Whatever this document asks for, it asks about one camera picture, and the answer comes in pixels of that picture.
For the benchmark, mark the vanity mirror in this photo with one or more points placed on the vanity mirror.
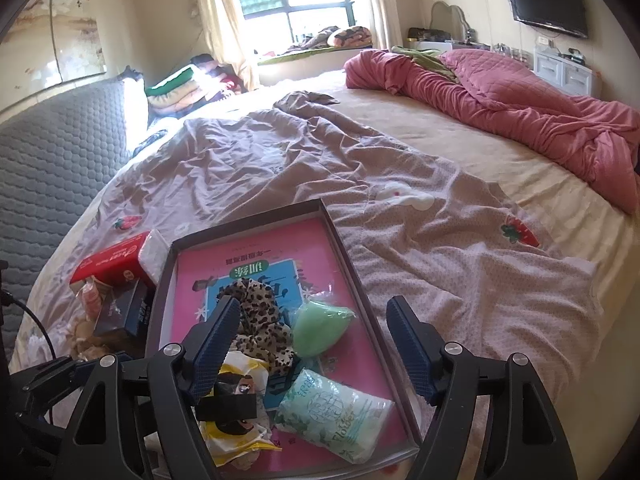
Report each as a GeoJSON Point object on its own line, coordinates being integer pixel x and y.
{"type": "Point", "coordinates": [445, 20]}

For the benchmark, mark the patterned pillows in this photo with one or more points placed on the patterned pillows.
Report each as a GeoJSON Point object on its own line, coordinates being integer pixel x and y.
{"type": "Point", "coordinates": [350, 36]}

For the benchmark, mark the red tissue pack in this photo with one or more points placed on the red tissue pack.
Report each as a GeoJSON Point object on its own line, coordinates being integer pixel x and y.
{"type": "Point", "coordinates": [110, 260]}

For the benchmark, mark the green tissue pack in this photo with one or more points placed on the green tissue pack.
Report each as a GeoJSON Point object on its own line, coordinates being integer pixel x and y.
{"type": "Point", "coordinates": [330, 410]}

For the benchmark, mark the clear plastic bag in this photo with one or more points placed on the clear plastic bag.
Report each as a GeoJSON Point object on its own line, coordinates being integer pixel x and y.
{"type": "Point", "coordinates": [92, 297]}

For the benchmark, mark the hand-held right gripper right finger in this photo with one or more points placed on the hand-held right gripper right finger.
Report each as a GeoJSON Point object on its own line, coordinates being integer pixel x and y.
{"type": "Point", "coordinates": [410, 352]}

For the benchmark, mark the black box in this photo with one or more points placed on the black box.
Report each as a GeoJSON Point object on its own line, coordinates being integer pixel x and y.
{"type": "Point", "coordinates": [132, 310]}

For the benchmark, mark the pink and blue book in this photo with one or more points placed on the pink and blue book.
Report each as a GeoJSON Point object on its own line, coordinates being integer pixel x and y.
{"type": "Point", "coordinates": [280, 245]}

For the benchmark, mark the cream curtain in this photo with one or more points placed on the cream curtain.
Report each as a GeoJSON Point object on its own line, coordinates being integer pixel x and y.
{"type": "Point", "coordinates": [382, 10]}
{"type": "Point", "coordinates": [220, 20]}

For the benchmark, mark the leopard print scrunchie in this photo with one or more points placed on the leopard print scrunchie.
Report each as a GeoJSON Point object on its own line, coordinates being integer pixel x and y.
{"type": "Point", "coordinates": [260, 300]}

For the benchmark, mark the white drawer cabinet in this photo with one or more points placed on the white drawer cabinet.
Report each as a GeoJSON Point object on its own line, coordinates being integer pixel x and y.
{"type": "Point", "coordinates": [565, 72]}

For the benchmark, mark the grey quilted headboard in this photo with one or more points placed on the grey quilted headboard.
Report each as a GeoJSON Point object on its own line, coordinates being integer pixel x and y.
{"type": "Point", "coordinates": [55, 170]}

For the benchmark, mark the pink quilt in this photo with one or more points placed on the pink quilt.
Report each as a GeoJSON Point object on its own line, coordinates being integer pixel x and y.
{"type": "Point", "coordinates": [525, 95]}

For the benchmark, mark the stack of folded clothes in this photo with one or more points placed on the stack of folded clothes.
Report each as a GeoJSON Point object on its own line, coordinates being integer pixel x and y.
{"type": "Point", "coordinates": [175, 92]}

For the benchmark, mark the brown plush toy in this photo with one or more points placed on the brown plush toy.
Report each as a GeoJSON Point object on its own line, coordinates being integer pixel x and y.
{"type": "Point", "coordinates": [85, 335]}

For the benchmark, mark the grey shallow box tray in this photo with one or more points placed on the grey shallow box tray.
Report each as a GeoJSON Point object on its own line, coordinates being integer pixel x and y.
{"type": "Point", "coordinates": [164, 295]}

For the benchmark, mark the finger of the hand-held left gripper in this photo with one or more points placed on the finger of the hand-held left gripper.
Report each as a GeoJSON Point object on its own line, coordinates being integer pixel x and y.
{"type": "Point", "coordinates": [70, 371]}

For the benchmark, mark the painted wardrobe door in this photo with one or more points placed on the painted wardrobe door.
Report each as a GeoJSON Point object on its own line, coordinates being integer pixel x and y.
{"type": "Point", "coordinates": [65, 45]}

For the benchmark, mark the green cloth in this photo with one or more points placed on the green cloth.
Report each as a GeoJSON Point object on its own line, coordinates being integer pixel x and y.
{"type": "Point", "coordinates": [425, 57]}

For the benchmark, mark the mauve strawberry duvet cover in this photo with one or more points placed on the mauve strawberry duvet cover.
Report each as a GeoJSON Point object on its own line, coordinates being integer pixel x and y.
{"type": "Point", "coordinates": [325, 160]}

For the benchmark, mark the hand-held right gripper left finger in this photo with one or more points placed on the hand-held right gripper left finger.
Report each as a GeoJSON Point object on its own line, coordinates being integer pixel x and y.
{"type": "Point", "coordinates": [212, 355]}

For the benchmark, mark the yellow white plastic packet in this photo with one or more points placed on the yellow white plastic packet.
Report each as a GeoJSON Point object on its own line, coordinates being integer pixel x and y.
{"type": "Point", "coordinates": [235, 440]}

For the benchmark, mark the green window seat cushion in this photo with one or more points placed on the green window seat cushion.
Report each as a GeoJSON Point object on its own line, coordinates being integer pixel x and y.
{"type": "Point", "coordinates": [300, 55]}

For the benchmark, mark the green makeup sponge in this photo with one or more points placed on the green makeup sponge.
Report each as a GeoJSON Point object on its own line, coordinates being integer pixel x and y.
{"type": "Point", "coordinates": [320, 327]}

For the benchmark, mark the black wall television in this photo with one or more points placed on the black wall television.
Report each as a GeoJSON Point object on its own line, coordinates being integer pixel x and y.
{"type": "Point", "coordinates": [547, 5]}

